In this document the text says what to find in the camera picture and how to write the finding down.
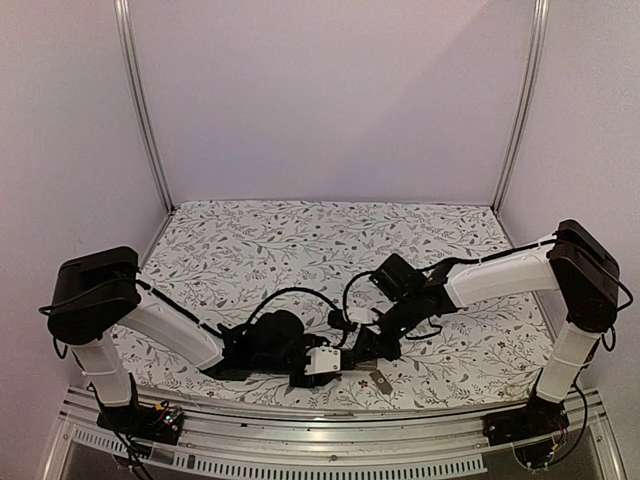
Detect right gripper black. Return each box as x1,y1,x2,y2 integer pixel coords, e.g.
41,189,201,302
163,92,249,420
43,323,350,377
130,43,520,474
351,294,422,362

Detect white remote control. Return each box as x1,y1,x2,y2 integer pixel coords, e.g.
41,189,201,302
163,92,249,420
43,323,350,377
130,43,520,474
340,360,378,372

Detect remote battery cover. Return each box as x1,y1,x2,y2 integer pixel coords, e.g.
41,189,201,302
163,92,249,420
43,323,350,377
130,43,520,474
369,370,393,395

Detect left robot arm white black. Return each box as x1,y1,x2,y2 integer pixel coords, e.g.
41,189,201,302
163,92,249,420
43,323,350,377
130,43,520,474
39,246,341,434

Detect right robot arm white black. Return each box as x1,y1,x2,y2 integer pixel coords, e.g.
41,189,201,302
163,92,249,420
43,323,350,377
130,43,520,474
354,219,625,436

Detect floral patterned table mat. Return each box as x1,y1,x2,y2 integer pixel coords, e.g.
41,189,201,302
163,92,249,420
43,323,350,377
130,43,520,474
113,201,552,411

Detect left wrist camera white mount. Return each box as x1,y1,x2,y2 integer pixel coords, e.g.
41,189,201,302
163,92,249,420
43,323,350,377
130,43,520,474
304,346,341,376

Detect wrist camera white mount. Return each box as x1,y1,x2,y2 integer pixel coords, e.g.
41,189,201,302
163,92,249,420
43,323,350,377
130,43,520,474
328,307,380,332
304,346,341,376

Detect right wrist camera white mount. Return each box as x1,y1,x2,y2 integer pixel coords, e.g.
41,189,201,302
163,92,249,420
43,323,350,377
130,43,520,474
328,307,380,332

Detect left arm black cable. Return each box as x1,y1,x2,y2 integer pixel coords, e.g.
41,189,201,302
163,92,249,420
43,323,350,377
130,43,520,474
244,287,344,331

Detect aluminium front rail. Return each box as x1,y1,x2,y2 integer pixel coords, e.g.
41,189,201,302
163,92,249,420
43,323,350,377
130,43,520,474
40,387,630,479

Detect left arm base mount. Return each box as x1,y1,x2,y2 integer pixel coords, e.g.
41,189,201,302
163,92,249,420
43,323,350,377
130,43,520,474
94,374,185,446

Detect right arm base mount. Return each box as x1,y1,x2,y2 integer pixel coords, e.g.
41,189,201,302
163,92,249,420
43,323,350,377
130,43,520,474
482,396,569,446

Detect right aluminium frame post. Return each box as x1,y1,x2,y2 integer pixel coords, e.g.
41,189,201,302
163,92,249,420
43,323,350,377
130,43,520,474
491,0,550,217

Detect aluminium frame post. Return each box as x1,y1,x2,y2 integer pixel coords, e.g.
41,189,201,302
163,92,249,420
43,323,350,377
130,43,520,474
491,0,550,217
113,0,175,215

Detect left aluminium frame post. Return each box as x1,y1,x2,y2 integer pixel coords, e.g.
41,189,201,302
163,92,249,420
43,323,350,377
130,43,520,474
113,0,175,215

